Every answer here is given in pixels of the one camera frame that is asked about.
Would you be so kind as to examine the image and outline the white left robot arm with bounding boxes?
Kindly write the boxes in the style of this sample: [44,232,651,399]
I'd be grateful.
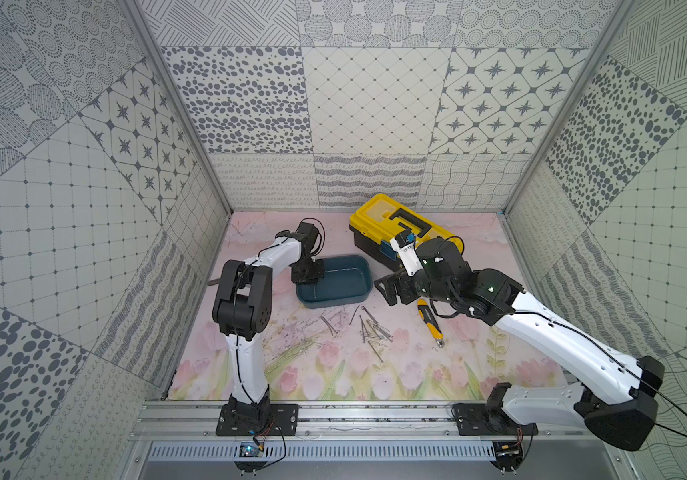
[212,218,326,432]

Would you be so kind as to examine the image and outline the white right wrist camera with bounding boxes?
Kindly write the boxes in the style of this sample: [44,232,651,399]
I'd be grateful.
[389,229,423,277]

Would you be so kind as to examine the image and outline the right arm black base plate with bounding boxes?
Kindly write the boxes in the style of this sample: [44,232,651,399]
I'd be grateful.
[451,403,539,437]

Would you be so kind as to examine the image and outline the teal plastic storage box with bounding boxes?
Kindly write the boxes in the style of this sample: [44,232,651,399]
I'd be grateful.
[296,255,373,309]

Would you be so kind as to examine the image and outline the yellow black toolbox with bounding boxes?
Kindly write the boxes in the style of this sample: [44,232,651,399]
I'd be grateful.
[349,194,453,271]

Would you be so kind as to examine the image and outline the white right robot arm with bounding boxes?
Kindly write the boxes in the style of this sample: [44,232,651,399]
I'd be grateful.
[375,230,665,451]

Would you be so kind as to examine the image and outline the steel nail pile centre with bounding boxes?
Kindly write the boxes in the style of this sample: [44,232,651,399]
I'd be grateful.
[363,319,393,342]

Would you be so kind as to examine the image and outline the yellow black utility knife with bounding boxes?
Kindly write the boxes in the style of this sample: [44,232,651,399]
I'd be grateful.
[417,299,445,348]

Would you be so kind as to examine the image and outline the white slotted cable duct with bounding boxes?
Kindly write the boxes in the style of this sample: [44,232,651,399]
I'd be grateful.
[147,440,495,463]

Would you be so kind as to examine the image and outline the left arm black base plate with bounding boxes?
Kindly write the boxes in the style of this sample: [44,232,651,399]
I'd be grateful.
[215,401,299,437]

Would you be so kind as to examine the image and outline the steel nail lower pile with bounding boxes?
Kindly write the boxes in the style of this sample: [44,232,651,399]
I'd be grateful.
[367,341,383,364]

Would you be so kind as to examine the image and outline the aluminium mounting rail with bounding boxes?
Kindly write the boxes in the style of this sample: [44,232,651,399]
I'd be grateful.
[129,400,595,441]

